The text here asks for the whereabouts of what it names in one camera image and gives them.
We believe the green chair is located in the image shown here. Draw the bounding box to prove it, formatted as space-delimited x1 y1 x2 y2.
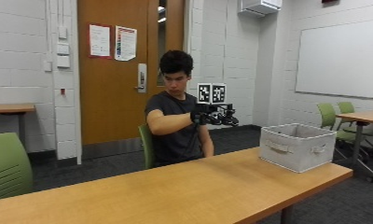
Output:
315 103 357 147
336 101 373 138
137 123 155 170
0 132 33 203

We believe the colourful paper poster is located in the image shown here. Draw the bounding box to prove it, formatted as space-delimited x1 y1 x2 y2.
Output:
113 25 138 62

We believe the silver door handle plate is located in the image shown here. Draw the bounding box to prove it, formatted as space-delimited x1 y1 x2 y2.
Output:
134 63 147 94

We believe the white whiteboard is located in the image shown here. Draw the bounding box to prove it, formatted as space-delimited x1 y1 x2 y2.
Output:
294 19 373 101

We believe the wooden side table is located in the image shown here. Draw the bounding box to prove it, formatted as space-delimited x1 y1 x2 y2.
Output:
335 109 373 183
0 103 36 147

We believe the white marker cube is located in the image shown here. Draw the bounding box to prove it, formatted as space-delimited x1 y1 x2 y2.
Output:
195 82 227 105

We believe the red-framed paper notice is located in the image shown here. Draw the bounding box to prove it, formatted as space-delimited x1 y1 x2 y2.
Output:
86 23 113 59

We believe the wooden door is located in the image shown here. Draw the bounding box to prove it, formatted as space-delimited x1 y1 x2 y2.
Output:
76 0 186 146

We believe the white fabric storage bin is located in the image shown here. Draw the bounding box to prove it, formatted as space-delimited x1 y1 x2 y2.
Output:
258 122 338 174

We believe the the person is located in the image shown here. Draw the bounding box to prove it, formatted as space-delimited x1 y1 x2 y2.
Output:
142 49 214 168

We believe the white wall unit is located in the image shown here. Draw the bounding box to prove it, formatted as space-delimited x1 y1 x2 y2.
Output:
236 0 283 18

